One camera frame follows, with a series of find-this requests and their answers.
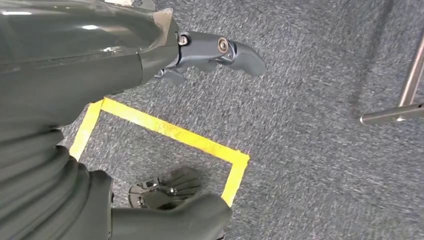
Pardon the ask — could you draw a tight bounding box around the black robot foot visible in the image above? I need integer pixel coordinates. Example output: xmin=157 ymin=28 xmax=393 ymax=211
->
xmin=128 ymin=166 xmax=202 ymax=210

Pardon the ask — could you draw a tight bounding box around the yellow floor tape square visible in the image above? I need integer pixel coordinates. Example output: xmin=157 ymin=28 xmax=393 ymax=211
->
xmin=68 ymin=96 xmax=250 ymax=208

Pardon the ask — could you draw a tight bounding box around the large steel workbench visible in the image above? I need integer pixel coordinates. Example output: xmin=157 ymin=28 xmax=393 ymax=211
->
xmin=359 ymin=31 xmax=424 ymax=126

